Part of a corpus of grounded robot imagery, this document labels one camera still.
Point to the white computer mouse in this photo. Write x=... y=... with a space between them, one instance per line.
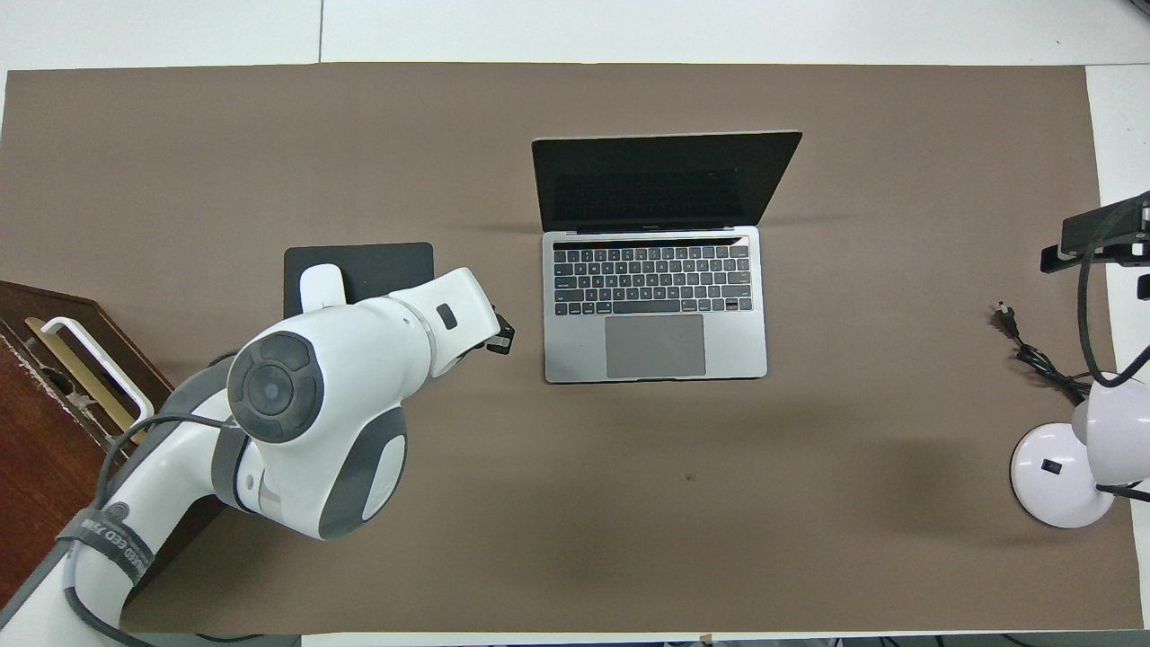
x=321 y=286

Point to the silver Apple laptop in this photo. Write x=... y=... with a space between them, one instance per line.
x=656 y=346

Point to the brown table mat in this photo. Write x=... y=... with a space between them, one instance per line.
x=629 y=503

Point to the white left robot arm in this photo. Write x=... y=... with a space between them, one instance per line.
x=314 y=449

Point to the white desk lamp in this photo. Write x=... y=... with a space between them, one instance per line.
x=1056 y=472

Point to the black mouse pad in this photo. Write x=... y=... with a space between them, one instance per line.
x=386 y=265

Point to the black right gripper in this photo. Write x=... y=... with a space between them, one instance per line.
x=1110 y=229

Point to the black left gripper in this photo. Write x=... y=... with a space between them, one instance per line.
x=501 y=337

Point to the dark brown wooden box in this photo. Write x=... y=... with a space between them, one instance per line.
x=36 y=449

